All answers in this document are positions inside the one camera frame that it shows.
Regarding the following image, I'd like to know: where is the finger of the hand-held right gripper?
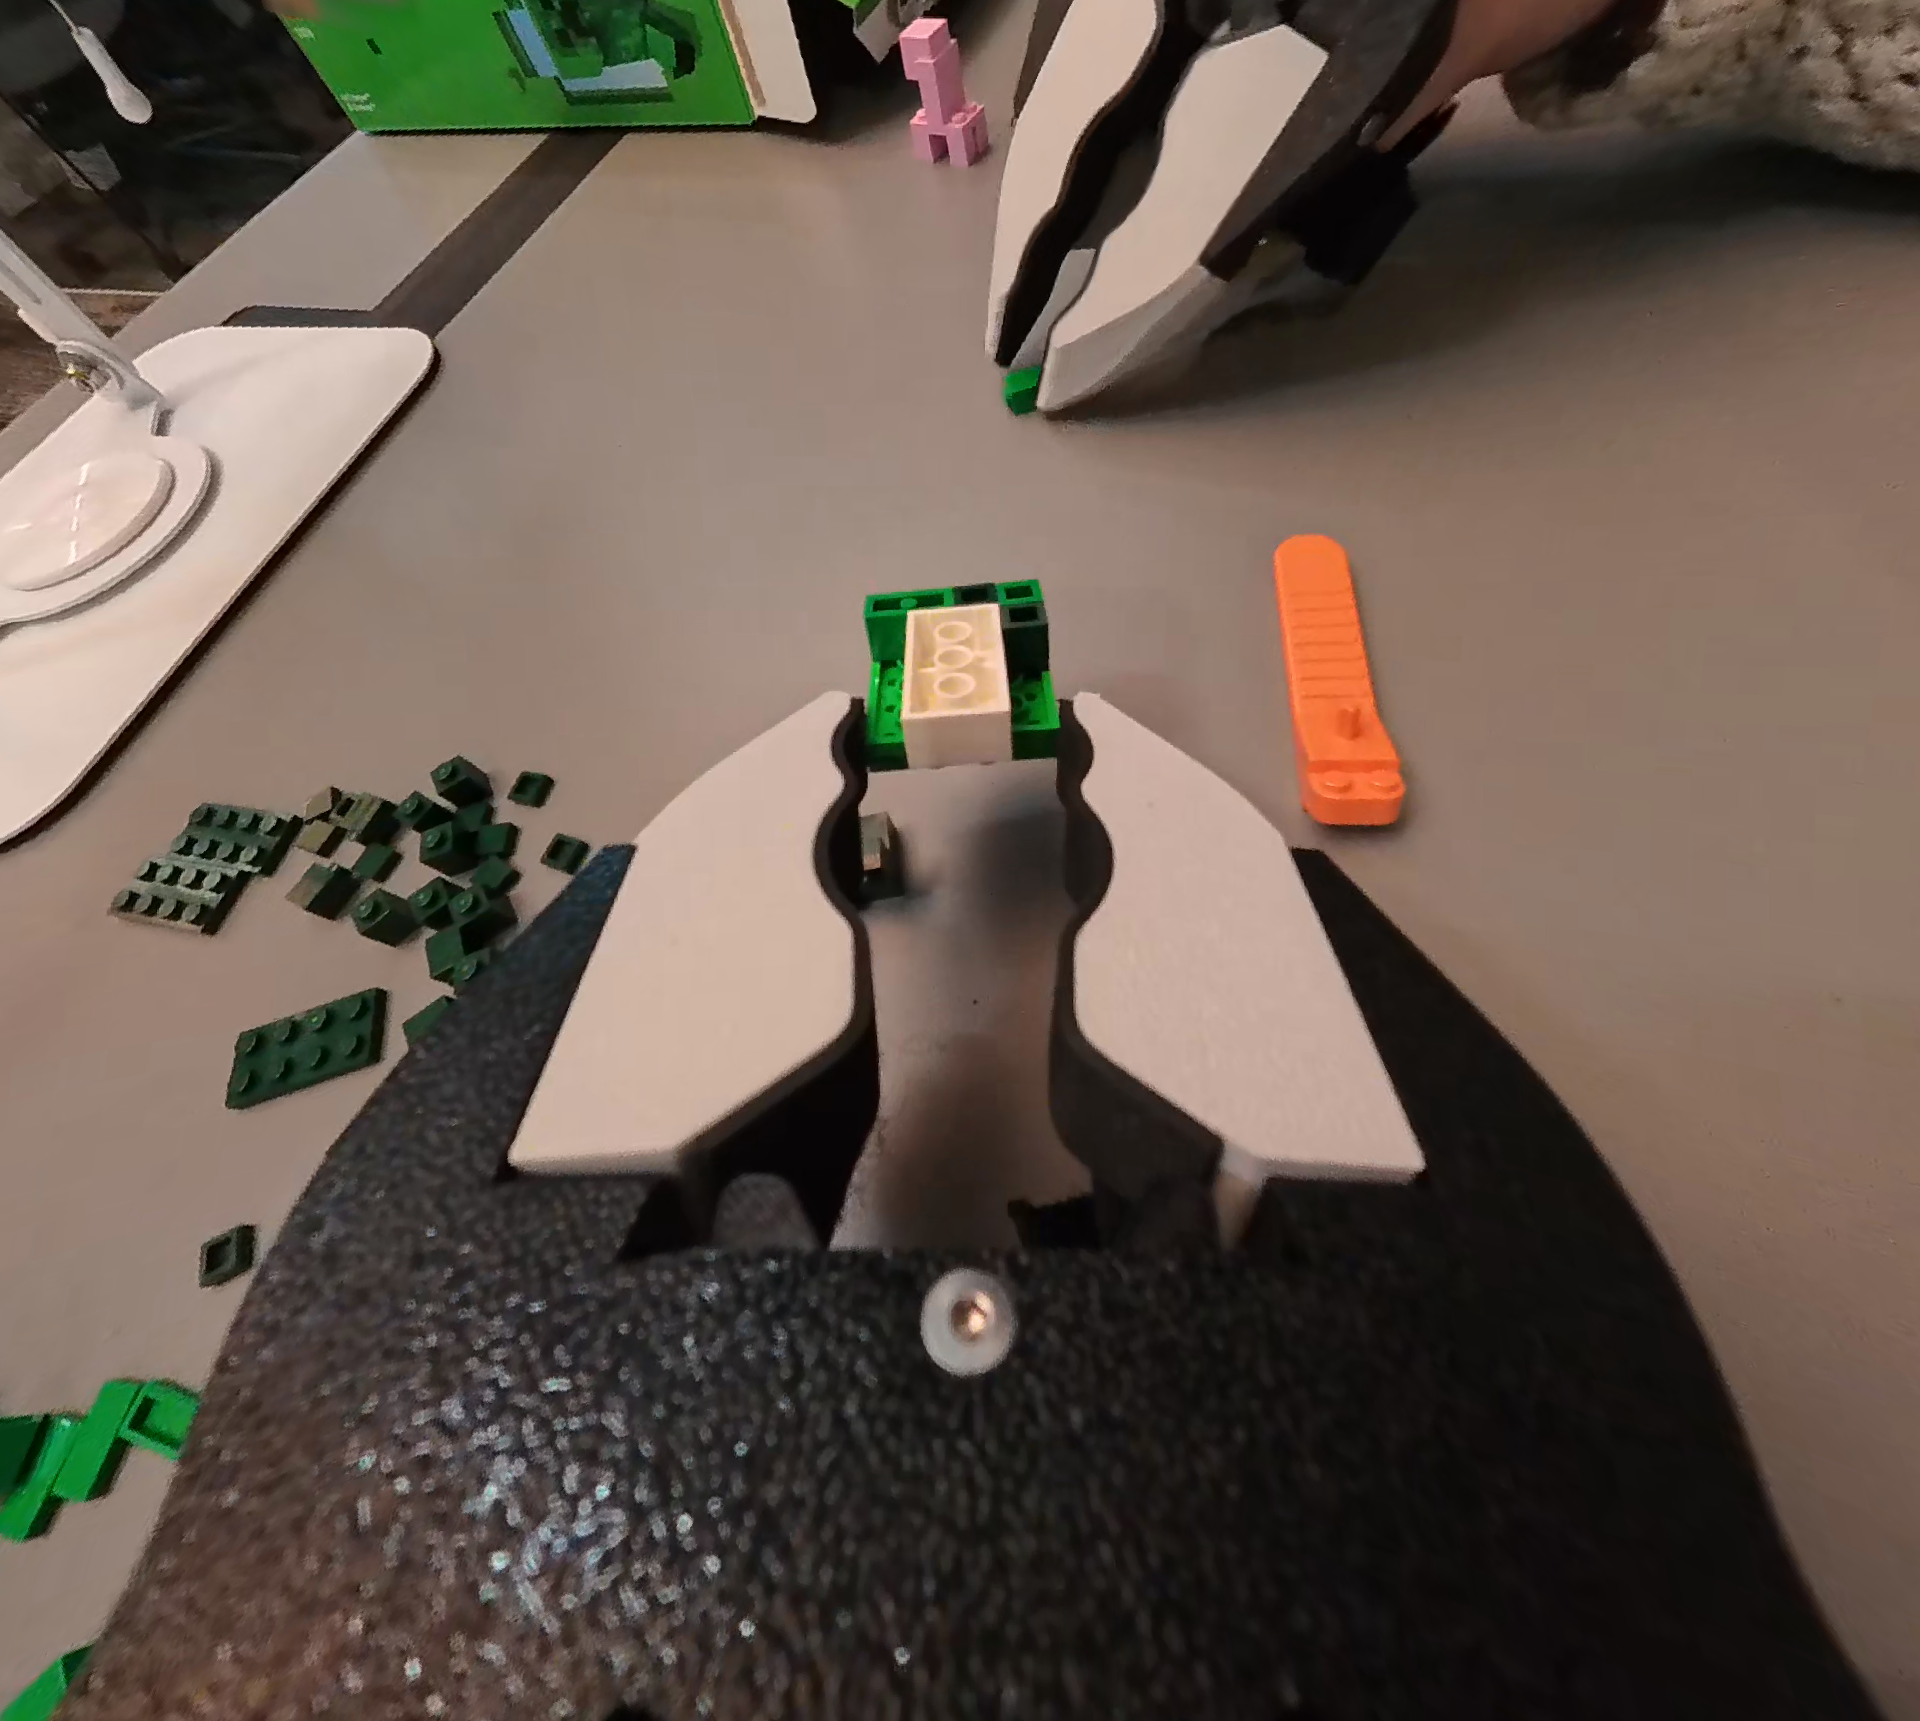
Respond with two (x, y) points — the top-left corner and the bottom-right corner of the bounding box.
(980, 0), (1168, 373)
(1034, 23), (1333, 419)

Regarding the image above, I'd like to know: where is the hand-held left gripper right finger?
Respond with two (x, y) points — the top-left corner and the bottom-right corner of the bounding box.
(1052, 693), (1428, 1247)

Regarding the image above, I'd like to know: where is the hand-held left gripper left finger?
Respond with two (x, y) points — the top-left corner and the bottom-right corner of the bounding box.
(506, 689), (879, 1186)

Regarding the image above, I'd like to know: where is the green and white lego assembly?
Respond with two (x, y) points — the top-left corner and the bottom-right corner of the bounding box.
(862, 578), (1071, 775)

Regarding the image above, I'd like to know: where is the pink lego pig figure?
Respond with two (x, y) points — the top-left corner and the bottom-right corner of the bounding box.
(897, 17), (995, 171)

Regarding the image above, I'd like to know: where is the orange lego brick separator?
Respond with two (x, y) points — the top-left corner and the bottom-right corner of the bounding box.
(1273, 533), (1415, 832)

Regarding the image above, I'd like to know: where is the dark green lego plate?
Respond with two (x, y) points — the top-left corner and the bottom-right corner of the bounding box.
(223, 986), (390, 1112)

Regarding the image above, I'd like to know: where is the pile of dark green lego pieces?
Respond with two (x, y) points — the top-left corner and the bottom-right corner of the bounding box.
(108, 754), (597, 990)

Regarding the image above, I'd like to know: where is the pile of bright green lego pieces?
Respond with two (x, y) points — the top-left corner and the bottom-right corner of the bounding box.
(0, 1372), (202, 1546)

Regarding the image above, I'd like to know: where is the white lamp with base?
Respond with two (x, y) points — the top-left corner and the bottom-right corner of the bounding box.
(0, 232), (441, 849)

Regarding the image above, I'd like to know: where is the white cable with plug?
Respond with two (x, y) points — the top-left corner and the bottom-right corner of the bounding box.
(0, 0), (156, 129)

